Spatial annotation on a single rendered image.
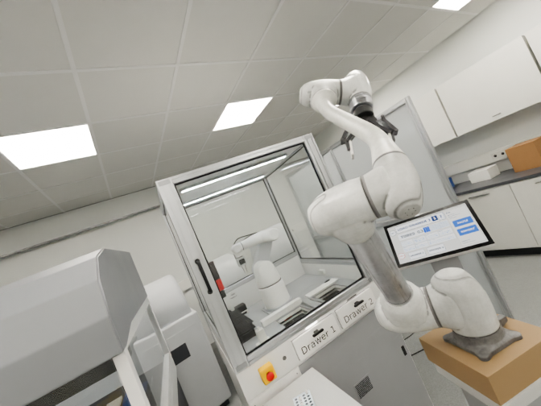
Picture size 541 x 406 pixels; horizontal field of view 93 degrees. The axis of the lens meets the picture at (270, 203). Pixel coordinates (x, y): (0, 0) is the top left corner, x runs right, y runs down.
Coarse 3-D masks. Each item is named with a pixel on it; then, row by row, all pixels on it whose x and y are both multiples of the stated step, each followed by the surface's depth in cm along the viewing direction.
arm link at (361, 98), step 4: (364, 92) 101; (356, 96) 102; (360, 96) 101; (364, 96) 100; (368, 96) 101; (352, 100) 103; (356, 100) 101; (360, 100) 100; (364, 100) 100; (368, 100) 99; (372, 100) 102; (352, 104) 102; (356, 104) 100; (360, 104) 100; (364, 104) 100; (368, 104) 100; (372, 104) 100; (352, 108) 102; (352, 112) 103
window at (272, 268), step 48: (192, 192) 139; (240, 192) 148; (288, 192) 160; (240, 240) 143; (288, 240) 153; (336, 240) 165; (240, 288) 138; (288, 288) 147; (336, 288) 158; (240, 336) 133
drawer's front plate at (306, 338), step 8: (328, 320) 149; (312, 328) 144; (320, 328) 146; (328, 328) 148; (336, 328) 149; (304, 336) 142; (320, 336) 145; (328, 336) 147; (296, 344) 139; (304, 344) 141; (320, 344) 144; (296, 352) 139; (304, 352) 140; (312, 352) 142
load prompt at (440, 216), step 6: (432, 216) 168; (438, 216) 166; (444, 216) 164; (414, 222) 173; (420, 222) 170; (426, 222) 168; (432, 222) 166; (396, 228) 178; (402, 228) 176; (408, 228) 173; (414, 228) 171
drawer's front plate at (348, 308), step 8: (368, 288) 163; (360, 296) 159; (368, 296) 161; (344, 304) 155; (352, 304) 156; (360, 304) 158; (368, 304) 160; (336, 312) 152; (344, 312) 153; (352, 312) 155; (344, 320) 152; (352, 320) 154; (344, 328) 151
